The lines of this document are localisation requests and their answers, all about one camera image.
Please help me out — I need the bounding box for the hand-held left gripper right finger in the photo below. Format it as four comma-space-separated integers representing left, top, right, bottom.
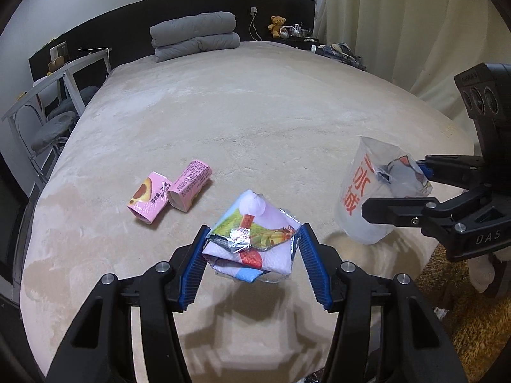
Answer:
299, 224, 468, 383

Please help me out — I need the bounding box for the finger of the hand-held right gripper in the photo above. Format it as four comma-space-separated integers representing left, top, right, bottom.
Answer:
415, 154, 487, 189
361, 197, 440, 229

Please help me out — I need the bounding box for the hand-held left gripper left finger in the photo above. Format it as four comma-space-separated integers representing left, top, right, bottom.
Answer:
44, 224, 211, 383

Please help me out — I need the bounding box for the printed wrapper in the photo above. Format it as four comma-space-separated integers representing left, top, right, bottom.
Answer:
377, 155, 434, 199

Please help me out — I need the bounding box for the clear plastic cup red print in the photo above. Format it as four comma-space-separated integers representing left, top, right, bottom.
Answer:
334, 136, 434, 245

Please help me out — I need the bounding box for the crushed fruit print drink carton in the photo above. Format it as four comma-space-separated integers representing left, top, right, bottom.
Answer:
202, 189, 301, 285

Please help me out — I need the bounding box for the pink carton with text print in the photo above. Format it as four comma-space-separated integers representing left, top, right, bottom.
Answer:
167, 160, 212, 213

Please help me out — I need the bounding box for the pink carton with fruit picture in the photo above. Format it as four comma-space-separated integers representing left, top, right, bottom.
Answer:
127, 171, 173, 225

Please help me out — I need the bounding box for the white sock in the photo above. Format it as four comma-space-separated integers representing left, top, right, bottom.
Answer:
467, 254, 500, 297

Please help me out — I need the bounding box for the brown shaggy rug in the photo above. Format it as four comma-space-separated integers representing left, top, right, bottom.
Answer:
430, 243, 511, 370

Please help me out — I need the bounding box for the cream curtain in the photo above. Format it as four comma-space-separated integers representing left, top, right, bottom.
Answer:
325, 0, 511, 129

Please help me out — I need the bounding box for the pile of printed clothes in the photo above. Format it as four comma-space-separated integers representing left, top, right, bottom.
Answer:
318, 41, 369, 72

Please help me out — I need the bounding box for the dark bedside table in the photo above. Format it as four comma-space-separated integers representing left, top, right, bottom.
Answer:
275, 34, 321, 51

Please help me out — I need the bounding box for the chair with grey cushion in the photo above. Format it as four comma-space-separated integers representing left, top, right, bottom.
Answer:
48, 85, 99, 117
29, 111, 79, 158

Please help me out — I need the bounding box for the brown teddy bear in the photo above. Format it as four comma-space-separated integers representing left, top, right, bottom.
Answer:
268, 15, 287, 39

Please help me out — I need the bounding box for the folded grey duvet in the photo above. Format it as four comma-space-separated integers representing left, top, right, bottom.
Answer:
149, 11, 241, 64

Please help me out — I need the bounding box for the cardboard box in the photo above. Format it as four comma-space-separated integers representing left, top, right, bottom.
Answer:
48, 42, 69, 69

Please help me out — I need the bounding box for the black headboard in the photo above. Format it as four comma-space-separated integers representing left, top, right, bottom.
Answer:
29, 0, 316, 85

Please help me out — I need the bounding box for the white charger cable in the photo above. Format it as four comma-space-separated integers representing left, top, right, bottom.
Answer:
248, 6, 263, 43

